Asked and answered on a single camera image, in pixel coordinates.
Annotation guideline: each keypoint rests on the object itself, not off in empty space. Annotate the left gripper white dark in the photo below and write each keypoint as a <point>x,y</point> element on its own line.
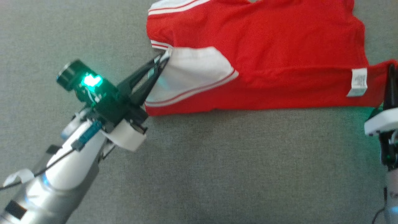
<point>112,109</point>

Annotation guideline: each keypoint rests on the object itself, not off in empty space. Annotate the right gripper white dark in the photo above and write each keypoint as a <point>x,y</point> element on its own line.
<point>387,124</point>

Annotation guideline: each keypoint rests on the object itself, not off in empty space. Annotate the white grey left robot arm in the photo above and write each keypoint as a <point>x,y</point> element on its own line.
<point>62,180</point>

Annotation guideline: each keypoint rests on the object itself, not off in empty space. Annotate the large grey sofa seat cushion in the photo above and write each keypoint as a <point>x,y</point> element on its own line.
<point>217,171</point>

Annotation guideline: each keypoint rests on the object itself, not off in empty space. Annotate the red jersey with white panels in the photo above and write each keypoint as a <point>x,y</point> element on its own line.
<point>279,46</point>

